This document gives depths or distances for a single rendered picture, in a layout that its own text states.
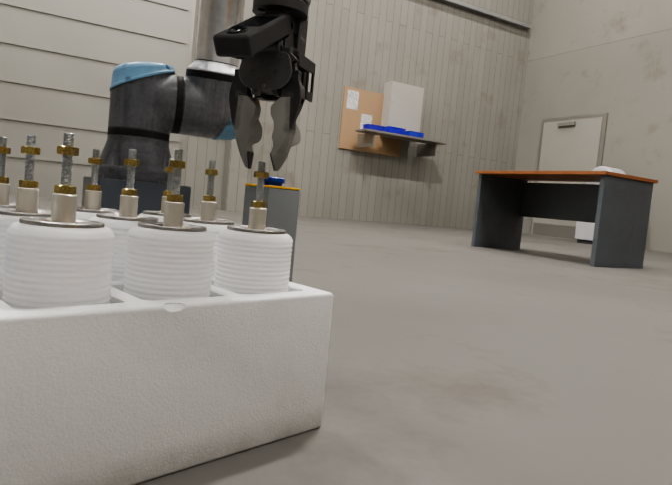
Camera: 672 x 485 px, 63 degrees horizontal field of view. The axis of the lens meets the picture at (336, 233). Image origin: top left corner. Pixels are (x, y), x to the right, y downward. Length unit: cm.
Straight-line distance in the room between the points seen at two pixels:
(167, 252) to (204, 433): 20
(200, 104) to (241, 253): 52
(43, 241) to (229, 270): 22
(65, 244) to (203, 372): 19
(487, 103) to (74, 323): 1060
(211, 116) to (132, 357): 67
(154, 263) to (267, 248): 14
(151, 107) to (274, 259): 53
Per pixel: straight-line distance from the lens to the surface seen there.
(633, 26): 1053
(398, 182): 963
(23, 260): 57
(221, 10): 117
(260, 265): 67
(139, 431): 60
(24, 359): 54
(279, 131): 70
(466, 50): 1076
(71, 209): 59
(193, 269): 62
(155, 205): 109
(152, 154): 112
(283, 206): 94
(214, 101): 114
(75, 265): 56
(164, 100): 113
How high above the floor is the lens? 30
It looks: 3 degrees down
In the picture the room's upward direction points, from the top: 5 degrees clockwise
